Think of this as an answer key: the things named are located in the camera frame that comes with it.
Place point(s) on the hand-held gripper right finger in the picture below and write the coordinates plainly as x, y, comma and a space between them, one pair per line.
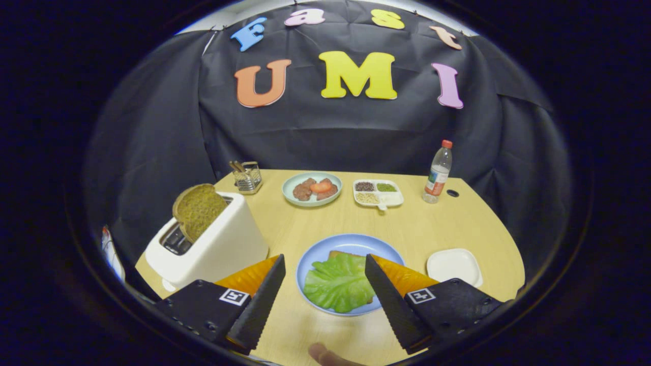
391, 305

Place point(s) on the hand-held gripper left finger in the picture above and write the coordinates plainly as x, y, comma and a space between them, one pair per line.
262, 305

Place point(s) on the green lettuce leaf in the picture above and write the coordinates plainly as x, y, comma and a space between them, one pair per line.
335, 284

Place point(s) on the brown toasted bread slice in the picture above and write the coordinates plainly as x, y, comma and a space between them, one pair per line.
346, 253
199, 209

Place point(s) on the white toaster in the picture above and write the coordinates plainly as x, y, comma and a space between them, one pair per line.
224, 249

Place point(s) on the white square plate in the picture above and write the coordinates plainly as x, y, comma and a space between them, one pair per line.
454, 267

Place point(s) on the blue round plate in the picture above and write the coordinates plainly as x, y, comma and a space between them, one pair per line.
325, 248

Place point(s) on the white divided condiment dish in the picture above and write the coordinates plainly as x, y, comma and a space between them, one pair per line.
379, 195

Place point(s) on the pale green round plate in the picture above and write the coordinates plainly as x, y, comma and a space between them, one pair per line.
291, 195

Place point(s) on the brown meat patty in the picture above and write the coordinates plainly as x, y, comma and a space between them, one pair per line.
303, 190
329, 193

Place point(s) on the clear utensil holder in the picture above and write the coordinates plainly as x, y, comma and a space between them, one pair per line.
249, 179

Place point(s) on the red tomato slice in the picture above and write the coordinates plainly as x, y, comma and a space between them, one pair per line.
320, 186

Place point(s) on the clear plastic water bottle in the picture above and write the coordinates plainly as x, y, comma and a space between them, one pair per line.
437, 175

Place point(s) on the wooden sticks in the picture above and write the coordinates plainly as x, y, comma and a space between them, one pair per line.
236, 166

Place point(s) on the white and red object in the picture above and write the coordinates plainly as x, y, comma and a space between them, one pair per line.
109, 249

